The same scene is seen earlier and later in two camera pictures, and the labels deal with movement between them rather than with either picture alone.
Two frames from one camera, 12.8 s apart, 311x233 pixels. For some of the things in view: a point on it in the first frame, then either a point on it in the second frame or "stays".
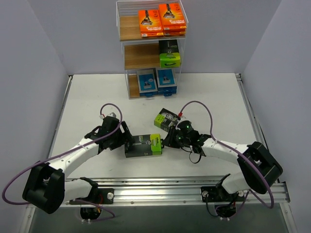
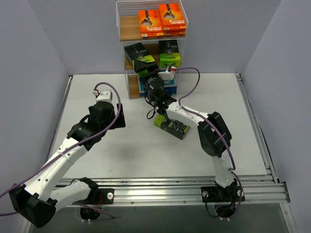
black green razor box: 169,55 stays
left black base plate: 105,196 stays
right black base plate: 215,193 stays
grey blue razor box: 167,91 stays
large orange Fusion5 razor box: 150,23 stays
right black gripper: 170,138 → 147,73
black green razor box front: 143,145 → 142,61
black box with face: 165,119 stays
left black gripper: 127,136 → 120,115
